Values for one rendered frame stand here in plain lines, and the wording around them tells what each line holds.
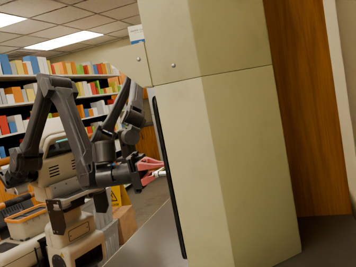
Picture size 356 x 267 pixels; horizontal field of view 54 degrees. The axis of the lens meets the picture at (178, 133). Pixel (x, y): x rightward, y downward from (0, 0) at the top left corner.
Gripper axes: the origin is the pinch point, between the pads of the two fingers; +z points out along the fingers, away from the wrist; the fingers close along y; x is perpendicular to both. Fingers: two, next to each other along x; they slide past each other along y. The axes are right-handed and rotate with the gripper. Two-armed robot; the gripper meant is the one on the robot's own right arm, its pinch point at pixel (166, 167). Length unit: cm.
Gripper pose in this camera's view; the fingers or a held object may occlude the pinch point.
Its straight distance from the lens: 92.2
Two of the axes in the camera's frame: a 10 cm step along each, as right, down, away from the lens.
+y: -2.2, -9.6, -1.7
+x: 2.2, -2.2, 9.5
